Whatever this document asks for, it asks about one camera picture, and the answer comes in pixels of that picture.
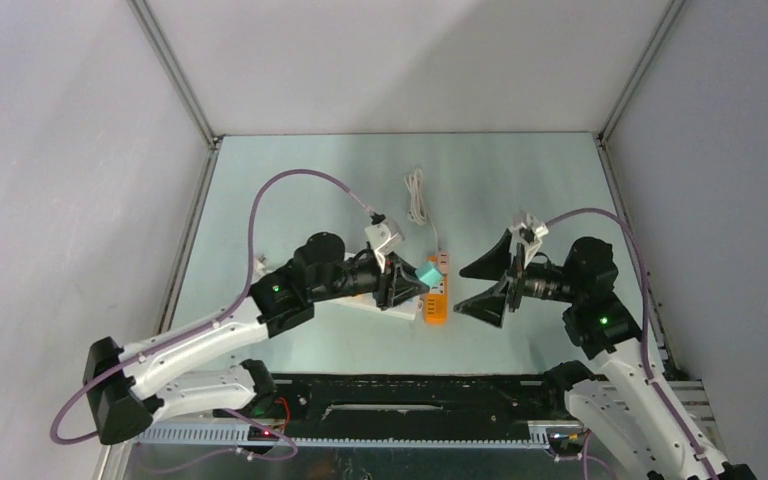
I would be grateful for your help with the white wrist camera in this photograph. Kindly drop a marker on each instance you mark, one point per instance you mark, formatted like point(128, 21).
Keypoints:
point(383, 235)
point(527, 233)

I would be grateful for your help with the grey cable duct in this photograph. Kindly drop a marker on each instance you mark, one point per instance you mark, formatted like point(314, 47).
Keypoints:
point(239, 435)

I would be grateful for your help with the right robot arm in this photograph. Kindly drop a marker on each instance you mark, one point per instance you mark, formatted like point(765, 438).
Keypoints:
point(618, 393)

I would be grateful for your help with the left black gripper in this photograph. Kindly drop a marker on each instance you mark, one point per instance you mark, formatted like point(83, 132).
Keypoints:
point(398, 282)

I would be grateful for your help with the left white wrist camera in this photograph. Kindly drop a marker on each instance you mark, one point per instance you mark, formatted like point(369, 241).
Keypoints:
point(383, 235)

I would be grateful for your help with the pink plug adapter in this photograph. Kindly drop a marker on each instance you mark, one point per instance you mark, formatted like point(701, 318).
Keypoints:
point(442, 262)

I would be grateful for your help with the teal plug adapter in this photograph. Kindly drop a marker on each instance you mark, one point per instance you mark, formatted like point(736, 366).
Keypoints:
point(429, 274)

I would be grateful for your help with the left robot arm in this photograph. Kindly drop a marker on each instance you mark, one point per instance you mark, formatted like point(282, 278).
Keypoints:
point(132, 387)

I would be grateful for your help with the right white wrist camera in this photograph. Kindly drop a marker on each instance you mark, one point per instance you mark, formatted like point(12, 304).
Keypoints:
point(527, 233)

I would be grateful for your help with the orange power strip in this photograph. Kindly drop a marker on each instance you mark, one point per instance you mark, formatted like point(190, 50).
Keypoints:
point(436, 304)

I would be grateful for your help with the white multicolour power strip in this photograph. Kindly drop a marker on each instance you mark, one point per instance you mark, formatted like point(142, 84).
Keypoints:
point(408, 310)

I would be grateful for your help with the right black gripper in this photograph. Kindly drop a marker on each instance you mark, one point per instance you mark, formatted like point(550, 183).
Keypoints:
point(496, 265)

